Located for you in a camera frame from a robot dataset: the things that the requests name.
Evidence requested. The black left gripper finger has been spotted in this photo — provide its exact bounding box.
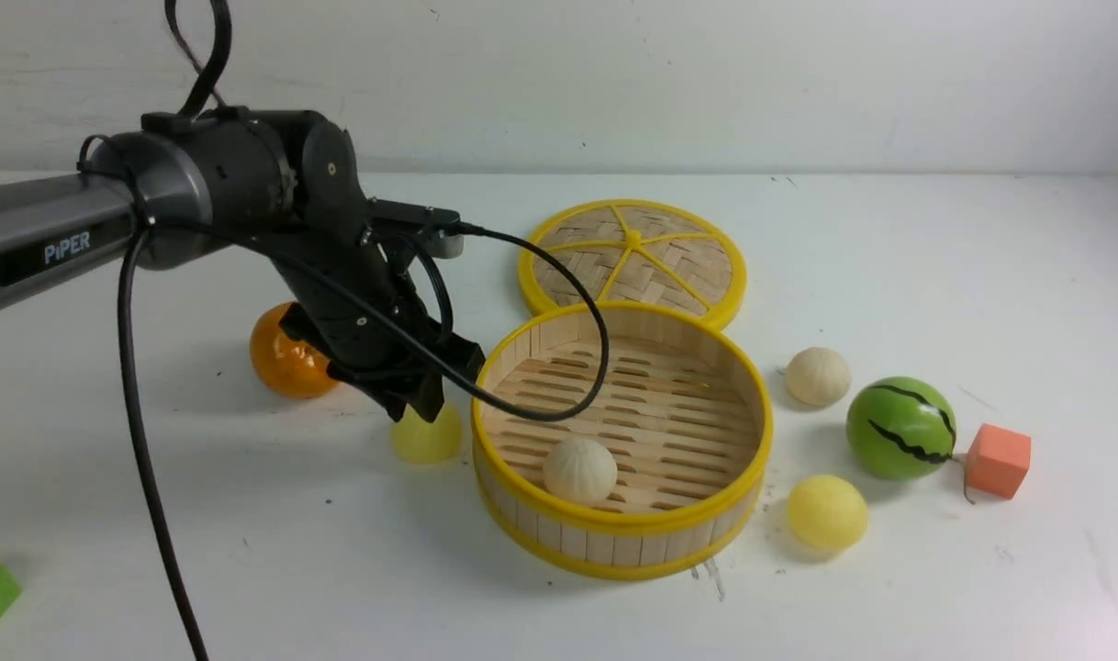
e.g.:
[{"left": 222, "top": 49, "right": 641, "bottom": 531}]
[{"left": 362, "top": 367, "right": 444, "bottom": 422}]

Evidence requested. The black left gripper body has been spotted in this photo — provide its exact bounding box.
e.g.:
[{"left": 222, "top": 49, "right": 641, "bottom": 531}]
[{"left": 271, "top": 225, "right": 486, "bottom": 391}]

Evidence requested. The yellow bun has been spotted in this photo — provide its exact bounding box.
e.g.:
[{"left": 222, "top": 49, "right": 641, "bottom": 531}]
[
  {"left": 388, "top": 403, "right": 464, "bottom": 465},
  {"left": 786, "top": 476, "right": 869, "bottom": 554}
]

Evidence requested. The white bun front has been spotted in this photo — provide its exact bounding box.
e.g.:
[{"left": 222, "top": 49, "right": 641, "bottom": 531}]
[{"left": 542, "top": 438, "right": 619, "bottom": 506}]

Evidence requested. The white bun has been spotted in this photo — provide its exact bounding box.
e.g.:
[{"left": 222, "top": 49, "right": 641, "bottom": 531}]
[
  {"left": 783, "top": 347, "right": 852, "bottom": 409},
  {"left": 542, "top": 438, "right": 619, "bottom": 506}
]

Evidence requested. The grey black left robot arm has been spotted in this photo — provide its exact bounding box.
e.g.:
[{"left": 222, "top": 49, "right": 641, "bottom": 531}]
[{"left": 0, "top": 108, "right": 485, "bottom": 421}]

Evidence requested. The bamboo steamer tray yellow rim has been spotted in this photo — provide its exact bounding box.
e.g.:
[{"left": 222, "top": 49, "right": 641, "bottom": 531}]
[{"left": 471, "top": 302, "right": 773, "bottom": 580}]

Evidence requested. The woven bamboo steamer lid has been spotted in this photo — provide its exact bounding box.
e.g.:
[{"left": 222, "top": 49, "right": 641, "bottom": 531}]
[{"left": 529, "top": 199, "right": 747, "bottom": 330}]

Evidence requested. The orange toy tangerine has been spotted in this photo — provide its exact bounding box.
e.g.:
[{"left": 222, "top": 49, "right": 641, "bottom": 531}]
[{"left": 249, "top": 302, "right": 339, "bottom": 400}]

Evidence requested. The green toy watermelon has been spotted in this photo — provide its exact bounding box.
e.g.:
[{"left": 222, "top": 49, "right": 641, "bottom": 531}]
[{"left": 845, "top": 375, "right": 957, "bottom": 481}]

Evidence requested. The orange foam cube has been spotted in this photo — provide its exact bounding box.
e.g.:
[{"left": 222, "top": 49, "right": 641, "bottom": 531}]
[{"left": 965, "top": 423, "right": 1033, "bottom": 499}]

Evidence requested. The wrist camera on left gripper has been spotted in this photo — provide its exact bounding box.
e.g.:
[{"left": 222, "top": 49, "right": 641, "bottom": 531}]
[{"left": 367, "top": 199, "right": 465, "bottom": 259}]

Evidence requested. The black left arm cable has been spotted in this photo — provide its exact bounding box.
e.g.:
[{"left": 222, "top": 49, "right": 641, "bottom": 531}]
[{"left": 77, "top": 0, "right": 610, "bottom": 661}]

